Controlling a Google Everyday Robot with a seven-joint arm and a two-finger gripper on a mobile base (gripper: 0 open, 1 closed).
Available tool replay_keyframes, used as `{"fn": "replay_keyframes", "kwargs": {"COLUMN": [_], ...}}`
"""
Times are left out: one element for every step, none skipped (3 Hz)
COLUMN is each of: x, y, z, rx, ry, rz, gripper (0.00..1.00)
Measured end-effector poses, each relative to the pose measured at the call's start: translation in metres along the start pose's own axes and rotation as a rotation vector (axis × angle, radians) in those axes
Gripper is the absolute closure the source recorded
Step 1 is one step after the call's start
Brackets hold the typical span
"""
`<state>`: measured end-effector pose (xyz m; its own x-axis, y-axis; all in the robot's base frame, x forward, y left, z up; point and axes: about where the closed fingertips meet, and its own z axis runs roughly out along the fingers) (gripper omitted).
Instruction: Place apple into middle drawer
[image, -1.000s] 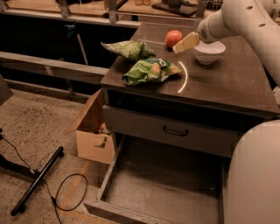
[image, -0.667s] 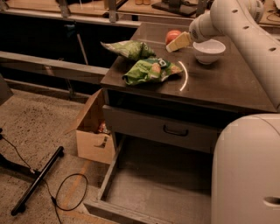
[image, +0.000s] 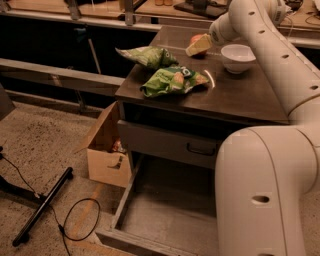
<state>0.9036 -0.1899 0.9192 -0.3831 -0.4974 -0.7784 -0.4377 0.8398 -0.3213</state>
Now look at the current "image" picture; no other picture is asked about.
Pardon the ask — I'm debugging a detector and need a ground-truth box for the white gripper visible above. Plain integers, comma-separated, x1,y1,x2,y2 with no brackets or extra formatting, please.
186,14,239,56

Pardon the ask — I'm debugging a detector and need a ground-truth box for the red apple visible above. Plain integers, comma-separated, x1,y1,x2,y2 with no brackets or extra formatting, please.
189,34,207,56

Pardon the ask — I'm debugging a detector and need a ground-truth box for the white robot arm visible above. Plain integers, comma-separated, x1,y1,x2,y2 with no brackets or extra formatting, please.
209,0,320,256

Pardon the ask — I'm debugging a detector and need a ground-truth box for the grey drawer cabinet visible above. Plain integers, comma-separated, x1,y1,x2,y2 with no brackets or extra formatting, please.
116,26,288,167

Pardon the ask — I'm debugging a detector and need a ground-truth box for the grey upper drawer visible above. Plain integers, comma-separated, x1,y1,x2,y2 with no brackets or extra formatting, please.
118,120,219,169

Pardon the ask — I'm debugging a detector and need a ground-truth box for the open grey lower drawer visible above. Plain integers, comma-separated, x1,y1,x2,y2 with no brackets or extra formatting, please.
96,155,219,256

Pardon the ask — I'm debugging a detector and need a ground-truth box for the black laptop on bench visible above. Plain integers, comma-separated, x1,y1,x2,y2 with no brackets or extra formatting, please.
174,0,232,19

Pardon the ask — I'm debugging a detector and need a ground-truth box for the white ceramic bowl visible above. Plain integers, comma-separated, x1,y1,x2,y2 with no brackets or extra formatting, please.
221,44,256,74

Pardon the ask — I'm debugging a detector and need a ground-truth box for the green chip bag front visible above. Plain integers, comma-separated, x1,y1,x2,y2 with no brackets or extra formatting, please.
140,66,209,98

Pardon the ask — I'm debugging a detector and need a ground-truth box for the green chip bag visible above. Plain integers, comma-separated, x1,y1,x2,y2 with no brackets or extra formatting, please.
140,66,209,98
116,46,179,70

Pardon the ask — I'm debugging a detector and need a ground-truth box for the green chip bag rear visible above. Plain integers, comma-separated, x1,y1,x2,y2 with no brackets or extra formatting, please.
116,46,179,70

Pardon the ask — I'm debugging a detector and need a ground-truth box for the cardboard box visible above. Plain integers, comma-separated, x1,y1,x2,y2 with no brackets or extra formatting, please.
74,102,131,188

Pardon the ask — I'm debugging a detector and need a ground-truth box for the metal railing beam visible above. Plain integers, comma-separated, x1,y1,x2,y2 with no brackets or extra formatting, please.
0,58,124,96

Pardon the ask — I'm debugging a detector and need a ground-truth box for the black stand base bar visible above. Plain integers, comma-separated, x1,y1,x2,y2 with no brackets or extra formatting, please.
12,167,73,247

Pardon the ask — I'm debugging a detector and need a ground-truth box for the black cable on floor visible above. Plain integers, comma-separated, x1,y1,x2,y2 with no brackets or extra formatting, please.
0,154,101,256

